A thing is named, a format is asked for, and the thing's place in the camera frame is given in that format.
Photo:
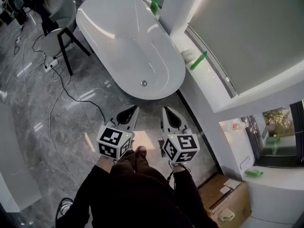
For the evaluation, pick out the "upright green bottle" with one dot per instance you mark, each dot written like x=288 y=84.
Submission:
x=154 y=7

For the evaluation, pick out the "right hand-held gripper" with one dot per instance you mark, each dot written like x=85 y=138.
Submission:
x=183 y=146

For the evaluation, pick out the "white bathtub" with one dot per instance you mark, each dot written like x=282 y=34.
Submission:
x=123 y=44

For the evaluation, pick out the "white stone ledge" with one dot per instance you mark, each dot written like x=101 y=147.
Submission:
x=209 y=87

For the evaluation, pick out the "small lying green bottle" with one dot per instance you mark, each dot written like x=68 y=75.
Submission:
x=253 y=173

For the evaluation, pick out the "person's right forearm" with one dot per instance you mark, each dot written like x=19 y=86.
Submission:
x=187 y=186

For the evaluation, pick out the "grey chair with black legs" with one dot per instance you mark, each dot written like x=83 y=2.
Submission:
x=53 y=40

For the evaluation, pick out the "person's left forearm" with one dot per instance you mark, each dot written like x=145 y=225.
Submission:
x=105 y=163

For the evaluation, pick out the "large cardboard box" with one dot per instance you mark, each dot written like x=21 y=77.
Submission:
x=221 y=198

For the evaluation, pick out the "white power strip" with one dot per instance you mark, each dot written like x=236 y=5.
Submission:
x=51 y=65

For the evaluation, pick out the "dark framed glass window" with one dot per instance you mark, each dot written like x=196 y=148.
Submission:
x=278 y=132

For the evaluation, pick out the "person's black clothed body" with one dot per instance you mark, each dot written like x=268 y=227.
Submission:
x=142 y=198

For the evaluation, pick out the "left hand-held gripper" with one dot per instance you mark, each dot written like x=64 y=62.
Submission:
x=109 y=142

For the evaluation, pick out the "large lying green bottle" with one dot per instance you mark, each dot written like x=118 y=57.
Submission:
x=197 y=62

